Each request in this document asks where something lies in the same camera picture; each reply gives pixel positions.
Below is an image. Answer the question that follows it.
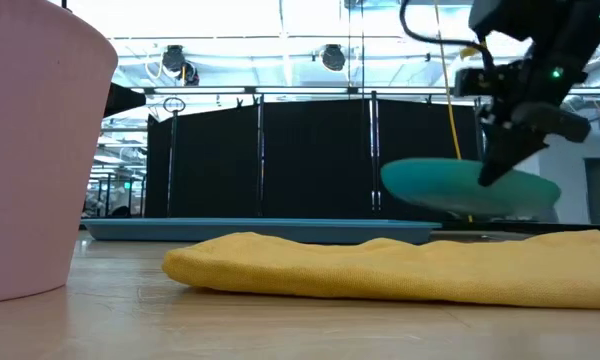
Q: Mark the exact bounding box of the yellow hanging cable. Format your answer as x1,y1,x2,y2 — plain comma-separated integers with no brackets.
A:
432,0,475,224

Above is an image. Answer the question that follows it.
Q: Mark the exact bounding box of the teal plastic plate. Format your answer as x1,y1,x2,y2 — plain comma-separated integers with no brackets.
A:
380,157,562,218

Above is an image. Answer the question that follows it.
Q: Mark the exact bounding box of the black ceiling cable reel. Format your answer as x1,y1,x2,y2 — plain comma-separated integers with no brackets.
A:
320,43,348,73
161,44,201,87

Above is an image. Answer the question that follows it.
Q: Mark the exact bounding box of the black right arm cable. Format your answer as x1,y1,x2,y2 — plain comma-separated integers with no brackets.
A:
398,0,496,71

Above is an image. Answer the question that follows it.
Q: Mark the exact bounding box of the black wire ring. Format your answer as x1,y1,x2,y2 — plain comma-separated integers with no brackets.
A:
162,95,187,115

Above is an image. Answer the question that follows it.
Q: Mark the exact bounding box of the pink plastic cup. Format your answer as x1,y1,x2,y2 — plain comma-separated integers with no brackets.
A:
0,0,119,305

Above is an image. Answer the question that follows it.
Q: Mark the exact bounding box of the blue plastic tray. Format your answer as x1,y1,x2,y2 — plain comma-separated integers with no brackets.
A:
81,217,442,246

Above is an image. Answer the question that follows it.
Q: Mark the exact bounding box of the yellow cloth napkin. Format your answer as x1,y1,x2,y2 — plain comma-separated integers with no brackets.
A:
161,229,600,310

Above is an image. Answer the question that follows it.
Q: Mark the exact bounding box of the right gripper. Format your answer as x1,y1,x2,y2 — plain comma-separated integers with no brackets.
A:
453,42,592,188

